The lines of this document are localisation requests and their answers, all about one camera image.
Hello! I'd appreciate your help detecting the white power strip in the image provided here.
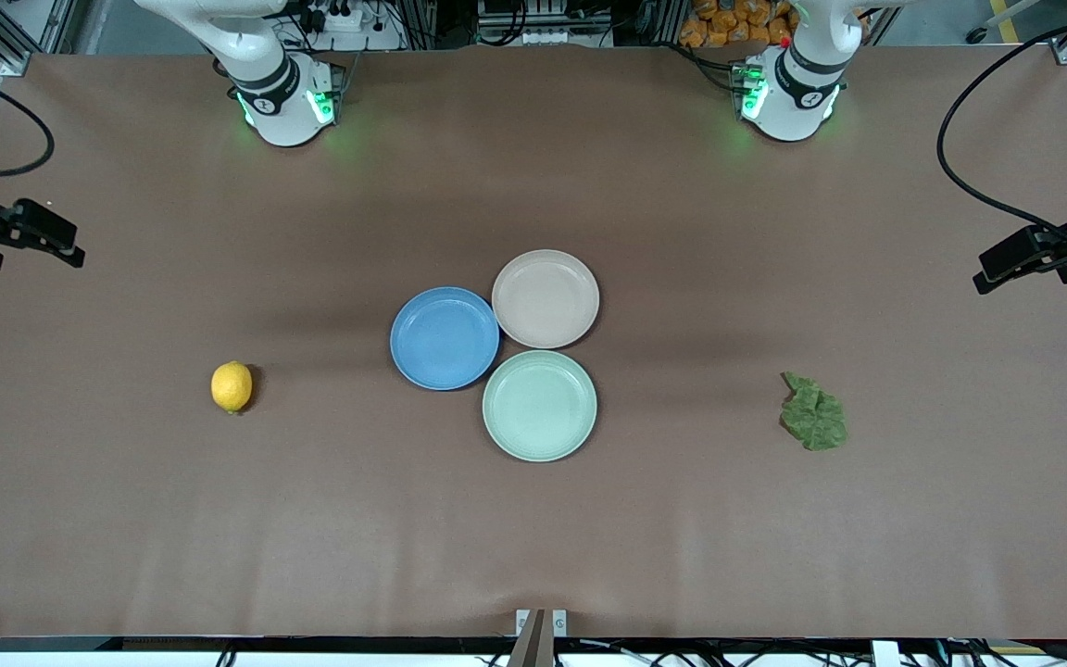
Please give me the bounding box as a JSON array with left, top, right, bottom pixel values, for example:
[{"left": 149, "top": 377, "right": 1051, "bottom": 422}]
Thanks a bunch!
[{"left": 297, "top": 0, "right": 366, "bottom": 34}]

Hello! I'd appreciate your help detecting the pale green plate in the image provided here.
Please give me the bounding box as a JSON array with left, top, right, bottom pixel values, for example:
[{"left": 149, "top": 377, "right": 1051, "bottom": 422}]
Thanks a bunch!
[{"left": 482, "top": 349, "right": 598, "bottom": 463}]

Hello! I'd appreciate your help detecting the pile of orange packets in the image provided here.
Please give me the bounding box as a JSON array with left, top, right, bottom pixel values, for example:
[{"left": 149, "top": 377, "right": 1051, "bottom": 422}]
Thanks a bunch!
[{"left": 679, "top": 0, "right": 796, "bottom": 49}]

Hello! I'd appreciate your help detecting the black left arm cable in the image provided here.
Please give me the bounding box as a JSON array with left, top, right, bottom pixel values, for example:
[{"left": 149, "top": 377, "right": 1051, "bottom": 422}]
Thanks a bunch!
[{"left": 936, "top": 14, "right": 1067, "bottom": 253}]

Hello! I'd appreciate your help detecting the beige pink plate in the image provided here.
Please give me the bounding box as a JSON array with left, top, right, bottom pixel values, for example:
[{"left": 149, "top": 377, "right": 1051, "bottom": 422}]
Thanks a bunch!
[{"left": 492, "top": 249, "right": 601, "bottom": 351}]

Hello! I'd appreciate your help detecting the metal bracket at table edge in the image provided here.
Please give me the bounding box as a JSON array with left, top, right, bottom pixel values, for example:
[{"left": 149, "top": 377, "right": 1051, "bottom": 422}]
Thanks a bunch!
[{"left": 508, "top": 608, "right": 569, "bottom": 667}]

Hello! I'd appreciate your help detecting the yellow lemon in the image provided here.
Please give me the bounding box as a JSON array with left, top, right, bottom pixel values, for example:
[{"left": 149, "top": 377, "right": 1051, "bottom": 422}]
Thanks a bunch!
[{"left": 210, "top": 360, "right": 255, "bottom": 415}]

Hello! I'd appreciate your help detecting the green lettuce leaf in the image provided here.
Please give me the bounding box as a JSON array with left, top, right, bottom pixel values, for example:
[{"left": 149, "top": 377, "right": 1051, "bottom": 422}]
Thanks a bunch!
[{"left": 779, "top": 371, "right": 849, "bottom": 453}]

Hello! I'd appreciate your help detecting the blue plate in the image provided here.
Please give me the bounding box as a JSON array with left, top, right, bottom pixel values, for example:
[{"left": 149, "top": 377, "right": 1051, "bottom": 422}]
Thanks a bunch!
[{"left": 390, "top": 286, "right": 501, "bottom": 392}]

